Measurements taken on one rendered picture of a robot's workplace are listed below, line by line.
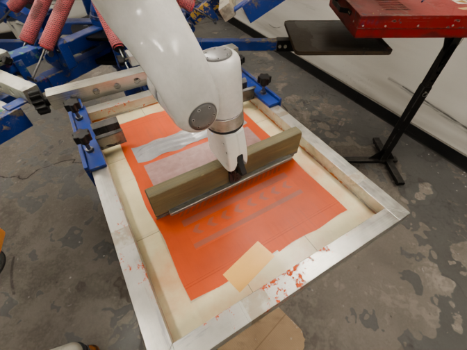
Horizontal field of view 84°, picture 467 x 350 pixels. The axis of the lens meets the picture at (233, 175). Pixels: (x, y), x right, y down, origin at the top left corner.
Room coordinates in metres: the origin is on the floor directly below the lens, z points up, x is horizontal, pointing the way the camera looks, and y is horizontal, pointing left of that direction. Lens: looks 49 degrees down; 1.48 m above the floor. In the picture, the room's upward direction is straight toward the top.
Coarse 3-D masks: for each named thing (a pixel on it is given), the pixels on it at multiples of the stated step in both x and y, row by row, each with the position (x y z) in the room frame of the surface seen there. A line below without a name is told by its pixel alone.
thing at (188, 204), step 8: (280, 160) 0.48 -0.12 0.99; (288, 160) 0.48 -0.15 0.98; (264, 168) 0.45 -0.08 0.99; (272, 168) 0.46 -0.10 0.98; (248, 176) 0.42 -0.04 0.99; (224, 184) 0.40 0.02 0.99; (232, 184) 0.40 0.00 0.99; (208, 192) 0.37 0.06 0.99; (216, 192) 0.37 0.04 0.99; (192, 200) 0.35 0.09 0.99; (200, 200) 0.35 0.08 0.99; (176, 208) 0.33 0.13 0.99; (184, 208) 0.33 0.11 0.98
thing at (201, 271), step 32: (128, 128) 0.65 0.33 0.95; (160, 128) 0.65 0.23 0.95; (128, 160) 0.51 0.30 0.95; (160, 160) 0.51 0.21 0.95; (192, 160) 0.51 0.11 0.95; (160, 224) 0.31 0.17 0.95; (256, 224) 0.31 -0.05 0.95; (192, 256) 0.23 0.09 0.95; (224, 256) 0.23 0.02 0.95; (192, 288) 0.17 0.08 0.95
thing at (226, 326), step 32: (128, 96) 0.78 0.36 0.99; (288, 128) 0.62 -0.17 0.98; (320, 160) 0.50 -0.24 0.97; (352, 192) 0.40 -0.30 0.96; (384, 192) 0.37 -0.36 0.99; (128, 224) 0.29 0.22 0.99; (384, 224) 0.28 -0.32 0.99; (128, 256) 0.21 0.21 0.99; (320, 256) 0.21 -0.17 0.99; (128, 288) 0.15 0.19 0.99; (288, 288) 0.15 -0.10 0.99; (160, 320) 0.10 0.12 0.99; (224, 320) 0.10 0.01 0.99; (256, 320) 0.11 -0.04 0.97
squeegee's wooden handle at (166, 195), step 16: (256, 144) 0.47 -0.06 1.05; (272, 144) 0.47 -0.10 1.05; (288, 144) 0.50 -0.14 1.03; (256, 160) 0.45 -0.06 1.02; (272, 160) 0.47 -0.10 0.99; (176, 176) 0.37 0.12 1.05; (192, 176) 0.37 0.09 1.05; (208, 176) 0.38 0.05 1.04; (224, 176) 0.40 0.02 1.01; (160, 192) 0.32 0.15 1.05; (176, 192) 0.34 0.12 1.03; (192, 192) 0.36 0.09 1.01; (160, 208) 0.32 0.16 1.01
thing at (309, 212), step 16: (256, 128) 0.65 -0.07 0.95; (208, 144) 0.58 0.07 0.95; (288, 176) 0.45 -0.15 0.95; (304, 176) 0.45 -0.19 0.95; (304, 192) 0.40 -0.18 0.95; (320, 192) 0.40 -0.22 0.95; (288, 208) 0.35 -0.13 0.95; (304, 208) 0.35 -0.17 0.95; (320, 208) 0.35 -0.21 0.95; (336, 208) 0.35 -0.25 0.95; (272, 224) 0.31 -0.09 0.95; (288, 224) 0.31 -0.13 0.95; (304, 224) 0.31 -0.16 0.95; (320, 224) 0.31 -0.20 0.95; (272, 240) 0.27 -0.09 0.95; (288, 240) 0.27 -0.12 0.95
